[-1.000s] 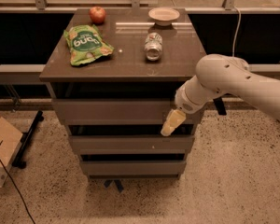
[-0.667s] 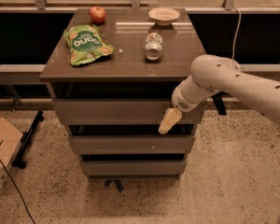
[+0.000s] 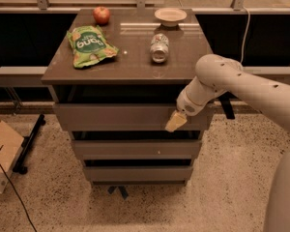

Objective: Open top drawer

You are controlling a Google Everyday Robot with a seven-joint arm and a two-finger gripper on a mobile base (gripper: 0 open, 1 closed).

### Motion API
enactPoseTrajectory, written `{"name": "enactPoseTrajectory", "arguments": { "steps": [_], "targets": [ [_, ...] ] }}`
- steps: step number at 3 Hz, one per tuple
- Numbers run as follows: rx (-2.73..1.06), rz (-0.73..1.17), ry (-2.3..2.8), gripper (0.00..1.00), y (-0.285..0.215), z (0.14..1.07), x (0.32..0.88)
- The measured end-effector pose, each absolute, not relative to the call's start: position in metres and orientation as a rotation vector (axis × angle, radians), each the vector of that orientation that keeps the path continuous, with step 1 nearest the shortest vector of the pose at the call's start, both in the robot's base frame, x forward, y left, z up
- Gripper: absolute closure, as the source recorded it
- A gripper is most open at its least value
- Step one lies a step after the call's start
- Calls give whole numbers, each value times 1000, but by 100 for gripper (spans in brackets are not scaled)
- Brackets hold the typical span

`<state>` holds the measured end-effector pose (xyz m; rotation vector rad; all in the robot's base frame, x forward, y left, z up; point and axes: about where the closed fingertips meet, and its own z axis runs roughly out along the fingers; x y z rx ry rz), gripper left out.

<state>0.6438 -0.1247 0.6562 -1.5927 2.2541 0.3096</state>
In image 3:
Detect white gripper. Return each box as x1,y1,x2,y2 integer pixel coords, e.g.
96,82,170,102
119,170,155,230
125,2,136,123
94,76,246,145
165,89,204,132

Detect grey top drawer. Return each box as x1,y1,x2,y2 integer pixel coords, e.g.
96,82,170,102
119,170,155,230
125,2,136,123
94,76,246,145
53,101,216,132

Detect grey drawer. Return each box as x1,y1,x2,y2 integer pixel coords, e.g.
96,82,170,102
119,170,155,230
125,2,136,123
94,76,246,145
53,101,216,132
72,140,201,160
83,166,192,182

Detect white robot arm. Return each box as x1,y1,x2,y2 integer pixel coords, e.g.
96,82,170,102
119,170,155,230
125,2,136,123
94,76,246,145
165,54,290,232

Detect grey drawer cabinet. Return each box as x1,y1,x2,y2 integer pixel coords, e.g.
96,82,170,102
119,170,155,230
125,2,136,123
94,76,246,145
42,9,214,191

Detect grey middle drawer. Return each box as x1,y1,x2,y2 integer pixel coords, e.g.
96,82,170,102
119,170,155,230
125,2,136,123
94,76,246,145
72,140,201,160

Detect grey bottom drawer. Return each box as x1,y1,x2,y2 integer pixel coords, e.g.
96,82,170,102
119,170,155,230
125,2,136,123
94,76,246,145
83,166,192,182

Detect silver soda can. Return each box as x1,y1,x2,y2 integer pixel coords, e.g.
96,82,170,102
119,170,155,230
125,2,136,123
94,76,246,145
150,33,169,63

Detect white bowl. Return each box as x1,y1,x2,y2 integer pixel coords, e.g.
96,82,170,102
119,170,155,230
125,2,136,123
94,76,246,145
155,8,187,27

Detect green chip bag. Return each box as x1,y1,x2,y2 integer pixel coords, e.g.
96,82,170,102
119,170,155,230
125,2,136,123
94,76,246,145
67,25,119,69

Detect red apple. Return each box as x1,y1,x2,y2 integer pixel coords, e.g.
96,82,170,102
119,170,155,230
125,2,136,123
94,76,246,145
93,7,110,25

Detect black stand bar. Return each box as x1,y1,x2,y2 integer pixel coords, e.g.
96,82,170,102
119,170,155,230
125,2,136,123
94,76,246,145
13,114,45,175

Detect cardboard box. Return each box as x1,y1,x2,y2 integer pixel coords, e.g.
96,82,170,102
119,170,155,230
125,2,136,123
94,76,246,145
0,119,24,194

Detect black bracket leg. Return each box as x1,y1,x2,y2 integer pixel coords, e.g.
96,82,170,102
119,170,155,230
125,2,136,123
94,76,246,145
218,94,235,120

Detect white hanging cable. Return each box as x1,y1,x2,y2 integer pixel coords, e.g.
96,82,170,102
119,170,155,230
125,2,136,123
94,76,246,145
239,7,251,66

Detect black floor cable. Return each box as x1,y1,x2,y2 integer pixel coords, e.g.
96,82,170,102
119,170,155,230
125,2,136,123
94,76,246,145
0,148,39,232

